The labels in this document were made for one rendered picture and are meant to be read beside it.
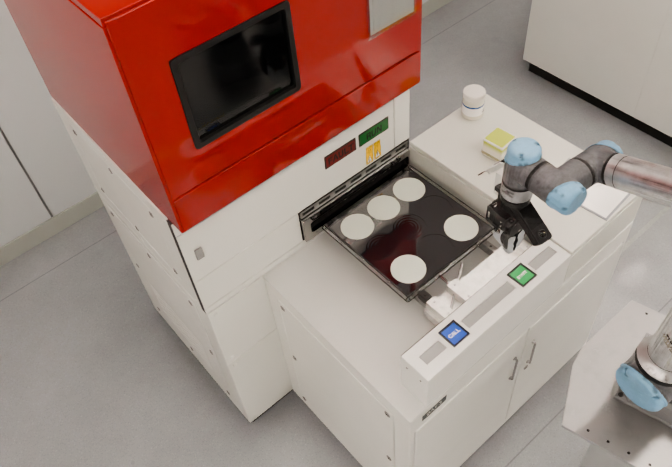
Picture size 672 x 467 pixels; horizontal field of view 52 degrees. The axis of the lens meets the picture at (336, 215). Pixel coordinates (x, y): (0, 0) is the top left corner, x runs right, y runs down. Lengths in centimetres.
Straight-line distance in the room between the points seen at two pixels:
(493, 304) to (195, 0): 104
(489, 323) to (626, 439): 42
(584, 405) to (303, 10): 117
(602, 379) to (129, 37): 139
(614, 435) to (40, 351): 229
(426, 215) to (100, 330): 164
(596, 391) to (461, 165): 75
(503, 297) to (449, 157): 52
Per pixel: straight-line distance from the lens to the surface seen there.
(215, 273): 192
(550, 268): 191
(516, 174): 156
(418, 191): 213
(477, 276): 196
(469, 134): 222
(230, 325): 213
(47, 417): 303
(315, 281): 203
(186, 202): 162
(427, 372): 170
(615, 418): 188
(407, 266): 194
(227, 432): 275
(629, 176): 154
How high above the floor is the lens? 246
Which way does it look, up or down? 49 degrees down
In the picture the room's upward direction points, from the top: 6 degrees counter-clockwise
